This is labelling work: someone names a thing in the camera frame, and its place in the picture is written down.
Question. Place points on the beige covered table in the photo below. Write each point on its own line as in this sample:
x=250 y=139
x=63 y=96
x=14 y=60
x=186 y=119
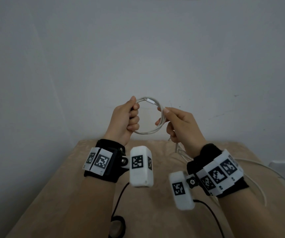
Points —
x=154 y=210

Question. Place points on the white wall socket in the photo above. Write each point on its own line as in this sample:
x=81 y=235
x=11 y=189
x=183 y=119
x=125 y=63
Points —
x=282 y=167

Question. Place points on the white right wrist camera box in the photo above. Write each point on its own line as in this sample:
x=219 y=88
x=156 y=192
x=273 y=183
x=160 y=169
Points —
x=182 y=198

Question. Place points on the person's right hand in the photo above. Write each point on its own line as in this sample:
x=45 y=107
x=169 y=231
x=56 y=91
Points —
x=184 y=128

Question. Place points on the person's right forearm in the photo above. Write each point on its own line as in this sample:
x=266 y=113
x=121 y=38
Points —
x=251 y=218

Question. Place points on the black left wristband with markers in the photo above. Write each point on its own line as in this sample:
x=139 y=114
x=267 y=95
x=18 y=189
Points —
x=102 y=161

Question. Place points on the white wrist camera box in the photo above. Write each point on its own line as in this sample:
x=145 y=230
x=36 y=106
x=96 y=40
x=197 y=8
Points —
x=182 y=198
x=141 y=175

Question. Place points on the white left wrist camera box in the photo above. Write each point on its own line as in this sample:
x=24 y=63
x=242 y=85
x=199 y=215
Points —
x=141 y=175

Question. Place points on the person's left hand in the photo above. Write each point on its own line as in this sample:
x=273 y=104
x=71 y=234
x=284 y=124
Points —
x=121 y=118

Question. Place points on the black right wristband with markers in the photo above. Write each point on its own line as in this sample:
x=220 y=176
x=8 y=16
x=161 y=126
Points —
x=219 y=173

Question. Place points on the black wristband with markers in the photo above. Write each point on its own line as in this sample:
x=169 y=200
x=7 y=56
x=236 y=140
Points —
x=219 y=173
x=102 y=161

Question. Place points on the person's left forearm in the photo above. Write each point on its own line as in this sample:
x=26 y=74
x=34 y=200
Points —
x=90 y=210

